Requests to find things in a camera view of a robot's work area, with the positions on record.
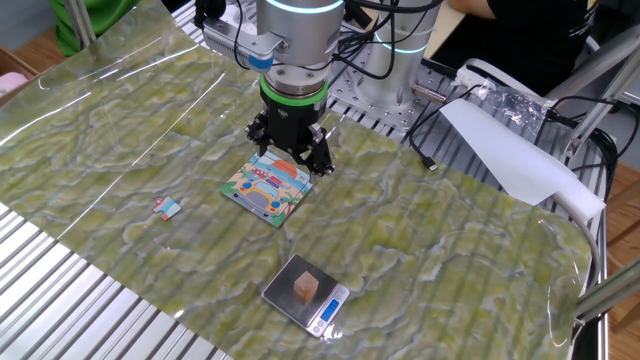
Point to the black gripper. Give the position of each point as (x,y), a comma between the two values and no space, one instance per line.
(292,122)

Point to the small wooden cube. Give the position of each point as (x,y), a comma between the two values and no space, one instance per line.
(306,287)

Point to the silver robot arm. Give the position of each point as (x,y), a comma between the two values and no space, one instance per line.
(300,30)

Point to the silver digital pocket scale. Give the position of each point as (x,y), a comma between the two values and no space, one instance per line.
(282,300)

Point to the cartoon bus puzzle board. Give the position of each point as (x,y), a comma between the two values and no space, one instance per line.
(265,195)

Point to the green marble pattern mat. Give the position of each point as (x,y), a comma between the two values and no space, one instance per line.
(425,250)

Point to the white paper sheet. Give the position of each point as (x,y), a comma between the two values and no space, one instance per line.
(510,155)

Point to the green cloth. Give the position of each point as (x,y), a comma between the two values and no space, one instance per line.
(100,20)

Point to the clear plastic wrap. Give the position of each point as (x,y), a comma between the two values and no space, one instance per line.
(515,107)

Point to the person in black shirt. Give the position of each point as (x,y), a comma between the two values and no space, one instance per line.
(530,40)

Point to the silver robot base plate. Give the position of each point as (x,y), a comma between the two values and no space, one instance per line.
(350,97)

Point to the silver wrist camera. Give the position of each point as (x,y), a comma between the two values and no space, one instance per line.
(225,40)

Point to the aluminium frame post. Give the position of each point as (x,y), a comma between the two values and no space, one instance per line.
(600,107)
(610,290)
(80,22)

